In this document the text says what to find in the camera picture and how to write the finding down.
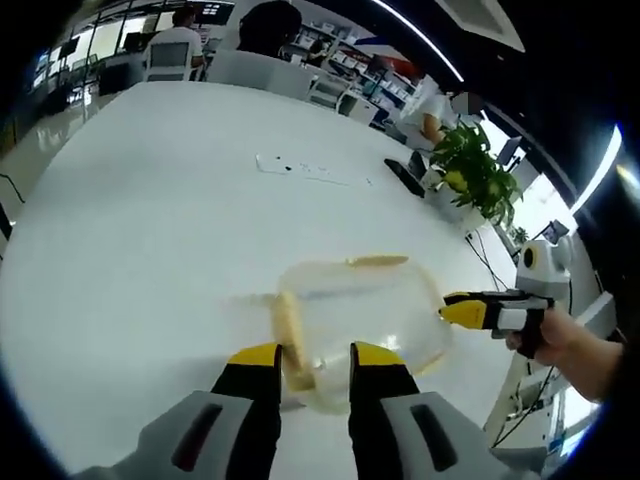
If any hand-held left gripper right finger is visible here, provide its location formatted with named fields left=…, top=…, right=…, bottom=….
left=348, top=341, right=544, bottom=480

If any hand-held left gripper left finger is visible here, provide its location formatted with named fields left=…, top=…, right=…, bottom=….
left=69, top=342, right=284, bottom=480

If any clear plastic container base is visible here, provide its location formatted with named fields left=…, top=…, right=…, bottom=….
left=277, top=258, right=455, bottom=416

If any person's right hand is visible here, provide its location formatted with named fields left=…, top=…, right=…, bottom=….
left=504, top=305, right=594, bottom=370

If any white plant pot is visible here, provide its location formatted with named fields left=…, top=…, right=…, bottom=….
left=435, top=169, right=484, bottom=229

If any curved ceiling light strip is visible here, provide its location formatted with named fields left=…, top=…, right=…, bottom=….
left=573, top=123, right=625, bottom=214

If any green potted plant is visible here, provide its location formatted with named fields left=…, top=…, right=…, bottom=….
left=428, top=120, right=525, bottom=230

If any black phone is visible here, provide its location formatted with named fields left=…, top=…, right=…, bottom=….
left=383, top=157, right=427, bottom=199

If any small dark stand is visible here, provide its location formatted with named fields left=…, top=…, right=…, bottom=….
left=407, top=149, right=430, bottom=182

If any white office chair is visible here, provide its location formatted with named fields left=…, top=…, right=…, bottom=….
left=307, top=77, right=359, bottom=114
left=272, top=64, right=321, bottom=104
left=208, top=48, right=296, bottom=91
left=143, top=39, right=196, bottom=84

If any ceiling air vent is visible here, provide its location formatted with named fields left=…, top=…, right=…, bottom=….
left=433, top=0, right=527, bottom=54

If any long ceiling light strip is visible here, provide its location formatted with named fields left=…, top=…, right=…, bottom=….
left=372, top=0, right=465, bottom=82

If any black cable on table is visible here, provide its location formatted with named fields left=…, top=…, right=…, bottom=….
left=464, top=230, right=519, bottom=294

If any wall monitor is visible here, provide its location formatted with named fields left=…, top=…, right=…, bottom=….
left=192, top=0, right=236, bottom=24

